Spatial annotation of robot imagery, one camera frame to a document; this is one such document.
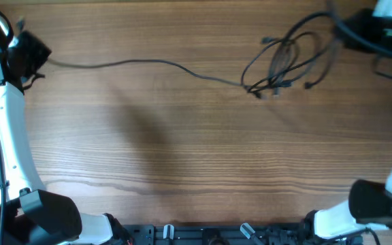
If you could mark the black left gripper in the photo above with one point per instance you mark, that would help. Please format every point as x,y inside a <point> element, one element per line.
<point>41,54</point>

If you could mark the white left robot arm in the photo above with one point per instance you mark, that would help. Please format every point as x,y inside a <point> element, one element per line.
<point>29,214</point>

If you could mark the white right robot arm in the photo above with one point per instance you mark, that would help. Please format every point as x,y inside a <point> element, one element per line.
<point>369,204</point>

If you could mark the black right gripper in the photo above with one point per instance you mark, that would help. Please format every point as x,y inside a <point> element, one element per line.
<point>364,22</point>

